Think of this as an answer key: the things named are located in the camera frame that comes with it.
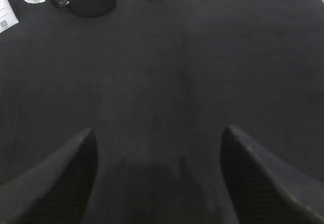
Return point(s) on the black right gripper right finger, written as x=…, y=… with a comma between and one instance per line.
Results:
x=262, y=187

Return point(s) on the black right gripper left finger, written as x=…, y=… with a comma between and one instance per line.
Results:
x=57, y=189

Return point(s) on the white purple milk carton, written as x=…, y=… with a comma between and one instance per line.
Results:
x=8, y=18

